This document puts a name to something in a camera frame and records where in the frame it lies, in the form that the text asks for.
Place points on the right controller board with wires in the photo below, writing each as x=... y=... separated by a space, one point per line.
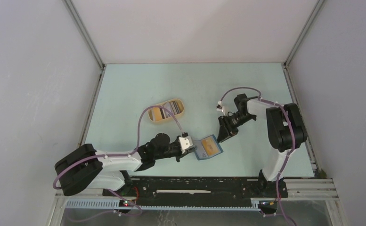
x=273 y=204

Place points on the white strip on rail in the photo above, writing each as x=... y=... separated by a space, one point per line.
x=183 y=191

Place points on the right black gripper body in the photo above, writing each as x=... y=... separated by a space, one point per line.
x=235 y=121

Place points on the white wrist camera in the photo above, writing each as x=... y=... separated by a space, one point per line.
x=220 y=108
x=185 y=141

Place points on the stack of cards in tray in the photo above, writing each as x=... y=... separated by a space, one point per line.
x=167 y=109

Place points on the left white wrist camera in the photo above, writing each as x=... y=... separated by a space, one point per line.
x=185 y=141

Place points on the left controller board with wires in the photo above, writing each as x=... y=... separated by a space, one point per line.
x=132 y=202

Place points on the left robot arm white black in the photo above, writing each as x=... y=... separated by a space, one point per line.
x=88 y=168

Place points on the gold credit card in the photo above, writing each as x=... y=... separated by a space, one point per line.
x=210 y=146

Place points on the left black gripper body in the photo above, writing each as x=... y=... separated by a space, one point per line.
x=174 y=151

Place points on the aluminium frame front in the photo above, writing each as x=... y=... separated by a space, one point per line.
x=298 y=190

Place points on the controller board with wires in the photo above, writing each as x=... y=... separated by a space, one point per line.
x=273 y=204
x=132 y=202

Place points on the blue leather card holder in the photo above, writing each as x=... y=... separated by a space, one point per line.
x=200 y=152

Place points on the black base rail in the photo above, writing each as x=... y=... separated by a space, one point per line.
x=225 y=191

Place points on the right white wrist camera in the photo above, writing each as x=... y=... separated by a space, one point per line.
x=220 y=108

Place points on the beige oval card tray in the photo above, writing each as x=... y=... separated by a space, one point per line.
x=170 y=118

